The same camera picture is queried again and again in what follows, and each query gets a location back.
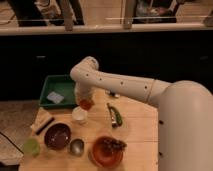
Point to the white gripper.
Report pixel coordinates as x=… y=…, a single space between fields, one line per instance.
x=83 y=92

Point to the red apple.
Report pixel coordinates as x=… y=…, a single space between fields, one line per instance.
x=85 y=104

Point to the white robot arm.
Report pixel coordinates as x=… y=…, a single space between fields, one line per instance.
x=185 y=113

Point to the white paper cup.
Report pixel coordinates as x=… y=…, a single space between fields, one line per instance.
x=79 y=115

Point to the small metal cup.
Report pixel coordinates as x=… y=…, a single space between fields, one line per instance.
x=76 y=147

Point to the green plastic cup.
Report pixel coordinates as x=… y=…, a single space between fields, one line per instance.
x=31 y=147

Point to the green plastic bin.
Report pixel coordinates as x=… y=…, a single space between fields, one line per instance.
x=59 y=84

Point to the white sponge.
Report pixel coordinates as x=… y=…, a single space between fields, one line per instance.
x=55 y=97

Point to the green pepper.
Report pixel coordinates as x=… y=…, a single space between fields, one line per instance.
x=118 y=116

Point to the dark purple bowl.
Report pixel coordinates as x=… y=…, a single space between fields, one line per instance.
x=57 y=136

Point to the bunch of dark grapes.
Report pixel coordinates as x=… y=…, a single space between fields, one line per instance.
x=113 y=144

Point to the orange plate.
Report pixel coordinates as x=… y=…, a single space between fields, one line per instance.
x=102 y=157

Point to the black handled brush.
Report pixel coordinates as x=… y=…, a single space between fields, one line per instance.
x=38 y=126

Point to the green handled tool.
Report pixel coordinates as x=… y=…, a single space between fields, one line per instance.
x=113 y=120

